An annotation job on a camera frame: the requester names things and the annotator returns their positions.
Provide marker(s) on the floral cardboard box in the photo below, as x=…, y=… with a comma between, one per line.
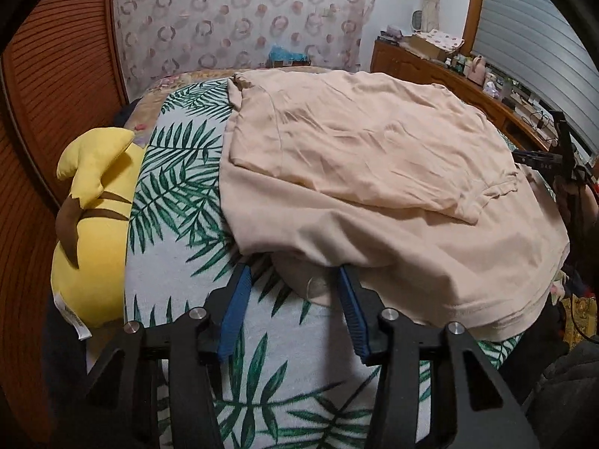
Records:
x=434, y=44

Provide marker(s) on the beige t-shirt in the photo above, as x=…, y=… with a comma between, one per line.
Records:
x=407, y=183

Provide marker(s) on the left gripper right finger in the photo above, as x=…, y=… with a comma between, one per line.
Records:
x=436, y=389

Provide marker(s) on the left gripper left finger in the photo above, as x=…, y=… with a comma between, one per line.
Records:
x=121, y=388

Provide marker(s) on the yellow plush toy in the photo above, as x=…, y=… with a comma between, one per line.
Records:
x=88, y=269

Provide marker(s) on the wooden dresser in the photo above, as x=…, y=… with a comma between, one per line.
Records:
x=400, y=63

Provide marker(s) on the person's right hand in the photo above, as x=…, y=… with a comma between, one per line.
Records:
x=574, y=200

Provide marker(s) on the floral padded headboard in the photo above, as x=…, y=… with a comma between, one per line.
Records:
x=158, y=38

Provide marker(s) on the brown wooden wardrobe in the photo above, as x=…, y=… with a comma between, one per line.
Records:
x=60, y=76

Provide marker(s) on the floral bedspread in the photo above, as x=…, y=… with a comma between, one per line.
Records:
x=293, y=380

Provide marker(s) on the pink figurine on dresser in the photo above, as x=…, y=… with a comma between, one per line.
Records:
x=477, y=70

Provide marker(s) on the grey window blind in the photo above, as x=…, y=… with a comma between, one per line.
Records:
x=531, y=41

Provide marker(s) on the blue item on box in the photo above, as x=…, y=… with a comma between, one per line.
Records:
x=280, y=57

